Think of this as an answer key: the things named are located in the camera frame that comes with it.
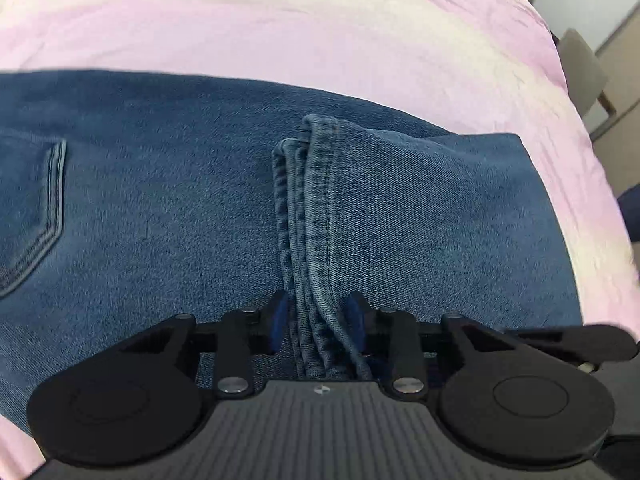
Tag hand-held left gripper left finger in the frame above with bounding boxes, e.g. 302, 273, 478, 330
119, 292, 291, 397

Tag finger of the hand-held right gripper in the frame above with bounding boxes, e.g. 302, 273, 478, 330
504, 324, 639, 373

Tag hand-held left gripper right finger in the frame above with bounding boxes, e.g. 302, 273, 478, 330
342, 290, 507, 397

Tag blue jeans pants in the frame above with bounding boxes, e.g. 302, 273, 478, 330
0, 67, 586, 438

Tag grey chair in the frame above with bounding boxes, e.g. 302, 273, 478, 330
556, 28, 619, 136

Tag pink floral blanket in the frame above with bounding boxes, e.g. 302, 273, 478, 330
0, 0, 640, 480

